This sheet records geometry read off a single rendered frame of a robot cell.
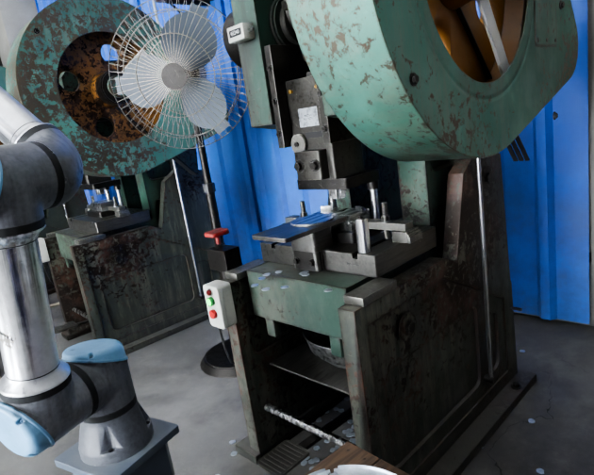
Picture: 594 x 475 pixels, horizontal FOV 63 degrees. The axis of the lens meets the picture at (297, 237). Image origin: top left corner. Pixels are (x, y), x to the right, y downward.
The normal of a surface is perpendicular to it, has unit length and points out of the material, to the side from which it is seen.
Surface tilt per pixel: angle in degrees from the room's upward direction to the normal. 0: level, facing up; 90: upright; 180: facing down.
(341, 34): 109
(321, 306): 90
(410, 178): 90
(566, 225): 90
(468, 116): 90
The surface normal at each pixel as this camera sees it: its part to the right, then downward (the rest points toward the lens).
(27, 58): 0.67, 0.07
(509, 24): -0.43, -0.11
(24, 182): 0.90, 0.01
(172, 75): -0.07, 0.34
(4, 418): -0.41, 0.40
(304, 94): -0.70, 0.26
